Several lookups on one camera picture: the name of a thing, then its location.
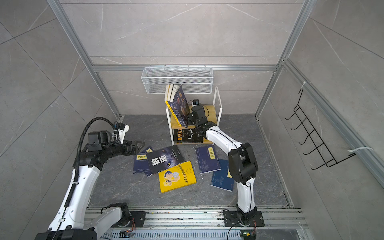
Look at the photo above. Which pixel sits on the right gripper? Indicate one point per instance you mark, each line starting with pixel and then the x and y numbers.
pixel 190 118

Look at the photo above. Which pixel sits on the blue book yellow label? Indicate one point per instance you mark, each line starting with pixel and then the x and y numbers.
pixel 222 178

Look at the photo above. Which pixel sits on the black book lower shelf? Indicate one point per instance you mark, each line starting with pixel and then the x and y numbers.
pixel 186 136

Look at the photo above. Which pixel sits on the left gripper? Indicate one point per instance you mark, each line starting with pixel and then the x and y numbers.
pixel 133 150

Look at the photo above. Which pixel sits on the wooden two-tier shelf rack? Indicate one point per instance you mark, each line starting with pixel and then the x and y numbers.
pixel 214 113

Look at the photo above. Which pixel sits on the black wall hook rack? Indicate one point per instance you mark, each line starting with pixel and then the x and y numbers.
pixel 313 136

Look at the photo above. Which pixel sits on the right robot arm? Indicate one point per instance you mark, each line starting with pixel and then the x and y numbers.
pixel 243 168

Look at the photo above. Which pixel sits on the white wire mesh basket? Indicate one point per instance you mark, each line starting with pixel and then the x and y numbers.
pixel 194 80

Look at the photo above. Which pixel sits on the navy book yellow label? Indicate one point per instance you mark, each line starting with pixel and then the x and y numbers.
pixel 207 159

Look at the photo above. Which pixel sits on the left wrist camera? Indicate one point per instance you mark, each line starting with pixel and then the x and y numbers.
pixel 120 132

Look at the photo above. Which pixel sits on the dark blue book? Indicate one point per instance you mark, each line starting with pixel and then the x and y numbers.
pixel 141 164

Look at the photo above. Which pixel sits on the yellow cartoon book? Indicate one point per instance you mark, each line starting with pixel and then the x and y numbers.
pixel 177 177

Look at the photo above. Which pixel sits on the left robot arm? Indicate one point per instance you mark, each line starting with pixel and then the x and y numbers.
pixel 69 222

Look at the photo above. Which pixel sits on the black book white characters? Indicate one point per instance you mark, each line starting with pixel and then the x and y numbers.
pixel 163 159

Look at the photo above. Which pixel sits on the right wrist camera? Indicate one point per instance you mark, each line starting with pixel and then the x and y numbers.
pixel 196 102

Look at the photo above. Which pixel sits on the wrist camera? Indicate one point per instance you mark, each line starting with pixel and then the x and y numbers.
pixel 196 102
pixel 120 132

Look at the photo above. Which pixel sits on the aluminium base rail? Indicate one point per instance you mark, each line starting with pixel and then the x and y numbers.
pixel 210 223

